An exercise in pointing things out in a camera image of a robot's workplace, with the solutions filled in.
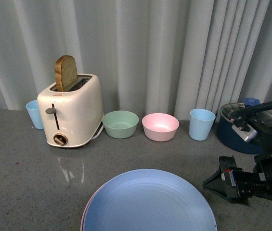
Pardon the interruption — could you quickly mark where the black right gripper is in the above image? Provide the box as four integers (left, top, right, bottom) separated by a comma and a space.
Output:
203, 136, 272, 206

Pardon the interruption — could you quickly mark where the blue plate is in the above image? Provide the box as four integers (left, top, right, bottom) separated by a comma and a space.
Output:
83, 169, 217, 231

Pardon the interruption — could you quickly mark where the pink plate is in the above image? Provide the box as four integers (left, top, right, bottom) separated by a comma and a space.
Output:
80, 185, 103, 231

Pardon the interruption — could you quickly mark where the light blue cup right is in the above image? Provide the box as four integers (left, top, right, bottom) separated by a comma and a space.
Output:
189, 109, 216, 141

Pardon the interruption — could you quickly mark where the light blue cup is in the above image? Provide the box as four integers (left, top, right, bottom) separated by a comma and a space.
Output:
26, 100, 44, 129
189, 109, 216, 141

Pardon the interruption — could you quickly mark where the glass pot lid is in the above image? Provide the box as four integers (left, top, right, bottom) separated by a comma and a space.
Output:
220, 98, 272, 129

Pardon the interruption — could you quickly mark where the dark blue pot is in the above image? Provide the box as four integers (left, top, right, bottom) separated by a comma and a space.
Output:
217, 112, 272, 154

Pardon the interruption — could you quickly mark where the pink bowl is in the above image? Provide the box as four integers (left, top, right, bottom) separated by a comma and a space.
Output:
142, 113, 179, 142

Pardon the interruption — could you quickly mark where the green bowl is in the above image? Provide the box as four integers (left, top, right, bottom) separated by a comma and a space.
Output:
102, 110, 139, 139

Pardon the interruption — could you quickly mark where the grey curtain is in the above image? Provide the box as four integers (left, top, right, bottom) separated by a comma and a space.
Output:
0, 0, 272, 120

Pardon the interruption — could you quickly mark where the cream toaster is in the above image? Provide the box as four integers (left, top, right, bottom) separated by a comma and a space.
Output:
37, 74, 104, 148

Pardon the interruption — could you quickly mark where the toast bread slice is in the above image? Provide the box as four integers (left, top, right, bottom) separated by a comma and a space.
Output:
55, 55, 78, 92

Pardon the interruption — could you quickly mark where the light blue cup left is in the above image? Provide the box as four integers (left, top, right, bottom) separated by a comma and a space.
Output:
26, 100, 44, 129

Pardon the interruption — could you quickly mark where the white toaster cable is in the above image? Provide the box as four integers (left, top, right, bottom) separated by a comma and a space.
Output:
90, 121, 104, 141

